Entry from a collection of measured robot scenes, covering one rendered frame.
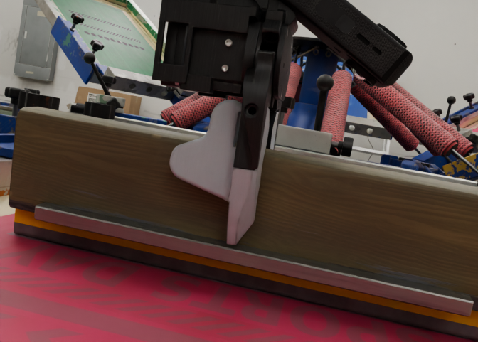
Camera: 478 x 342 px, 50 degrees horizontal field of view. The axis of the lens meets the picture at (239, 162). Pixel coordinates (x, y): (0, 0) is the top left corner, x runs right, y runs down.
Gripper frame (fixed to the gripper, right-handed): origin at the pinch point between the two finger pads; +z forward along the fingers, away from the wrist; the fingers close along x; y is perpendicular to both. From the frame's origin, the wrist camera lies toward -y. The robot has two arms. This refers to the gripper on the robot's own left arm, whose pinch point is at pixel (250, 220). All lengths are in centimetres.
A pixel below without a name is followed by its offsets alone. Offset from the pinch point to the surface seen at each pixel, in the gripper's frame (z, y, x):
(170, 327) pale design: 4.7, 2.4, 8.9
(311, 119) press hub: -10, 0, -103
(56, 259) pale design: 4.4, 12.7, 2.7
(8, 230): 4.2, 19.0, -1.2
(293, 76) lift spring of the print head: -19, 5, -87
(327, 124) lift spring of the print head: -9, -4, -73
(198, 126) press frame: -4, 26, -86
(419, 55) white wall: -88, -74, -437
